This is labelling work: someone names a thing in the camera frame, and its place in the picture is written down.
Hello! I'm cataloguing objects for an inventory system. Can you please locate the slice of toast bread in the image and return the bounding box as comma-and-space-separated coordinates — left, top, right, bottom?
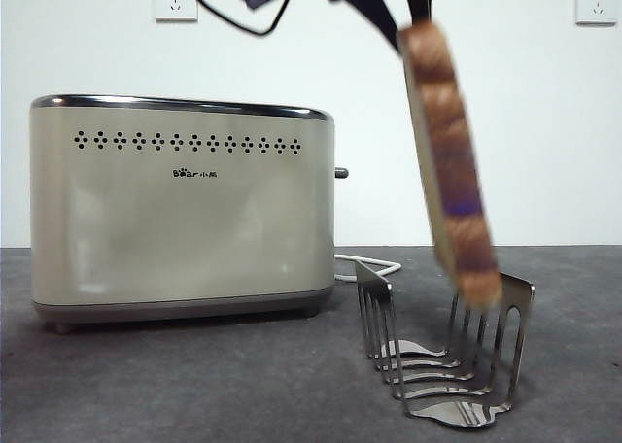
396, 18, 504, 312

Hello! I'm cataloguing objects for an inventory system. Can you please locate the white wall outlet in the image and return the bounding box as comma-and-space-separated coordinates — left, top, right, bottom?
155, 0, 199, 24
575, 0, 612, 26

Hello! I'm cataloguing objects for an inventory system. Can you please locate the black camera cable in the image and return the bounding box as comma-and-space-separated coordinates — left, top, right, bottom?
182, 0, 297, 37

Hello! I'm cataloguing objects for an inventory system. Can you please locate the white toaster power cord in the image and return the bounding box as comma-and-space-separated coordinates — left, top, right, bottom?
333, 253, 403, 284

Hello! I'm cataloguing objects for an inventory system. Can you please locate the cream toaster with chrome top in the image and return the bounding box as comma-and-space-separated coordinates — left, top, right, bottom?
28, 92, 337, 336

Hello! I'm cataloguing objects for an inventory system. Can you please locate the steel toast rack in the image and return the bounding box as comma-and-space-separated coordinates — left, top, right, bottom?
354, 259, 536, 432

